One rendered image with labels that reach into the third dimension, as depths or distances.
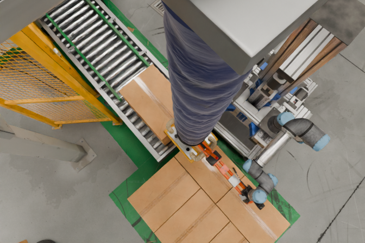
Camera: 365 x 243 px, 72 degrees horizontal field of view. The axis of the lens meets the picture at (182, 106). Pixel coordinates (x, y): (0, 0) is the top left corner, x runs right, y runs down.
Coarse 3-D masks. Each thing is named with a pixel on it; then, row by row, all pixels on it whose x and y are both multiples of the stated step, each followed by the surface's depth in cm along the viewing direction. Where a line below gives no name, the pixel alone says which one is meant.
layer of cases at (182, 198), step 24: (168, 168) 248; (192, 168) 248; (216, 168) 248; (144, 192) 242; (168, 192) 242; (192, 192) 242; (216, 192) 242; (144, 216) 236; (168, 216) 236; (192, 216) 236; (216, 216) 236; (240, 216) 236; (264, 216) 236; (168, 240) 230; (192, 240) 230; (216, 240) 230; (240, 240) 230; (264, 240) 230
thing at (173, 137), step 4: (172, 124) 205; (172, 128) 203; (168, 132) 203; (176, 132) 203; (168, 136) 202; (172, 136) 202; (176, 136) 199; (172, 140) 201; (176, 140) 201; (176, 144) 200; (180, 148) 200; (184, 148) 199; (188, 148) 197; (192, 148) 200; (184, 152) 199; (188, 152) 198; (196, 152) 199; (188, 156) 198; (188, 160) 197; (192, 160) 197
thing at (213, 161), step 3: (213, 150) 186; (213, 153) 186; (216, 153) 186; (207, 156) 184; (210, 156) 186; (219, 156) 186; (207, 159) 184; (210, 159) 185; (213, 159) 185; (216, 159) 185; (219, 159) 184; (210, 162) 184; (213, 162) 184; (216, 162) 183; (213, 165) 183
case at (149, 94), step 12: (144, 72) 231; (156, 72) 231; (132, 84) 228; (144, 84) 228; (156, 84) 228; (168, 84) 228; (132, 96) 225; (144, 96) 225; (156, 96) 225; (168, 96) 225; (144, 108) 222; (156, 108) 222; (168, 108) 222; (144, 120) 219; (156, 120) 219; (168, 120) 219; (156, 132) 216
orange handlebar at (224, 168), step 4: (204, 144) 189; (200, 148) 188; (208, 148) 188; (204, 152) 187; (216, 164) 185; (224, 164) 184; (220, 168) 184; (224, 168) 184; (228, 168) 184; (224, 172) 183; (228, 172) 184; (224, 176) 183; (228, 176) 183; (240, 184) 181; (236, 188) 180; (244, 188) 180; (240, 192) 180
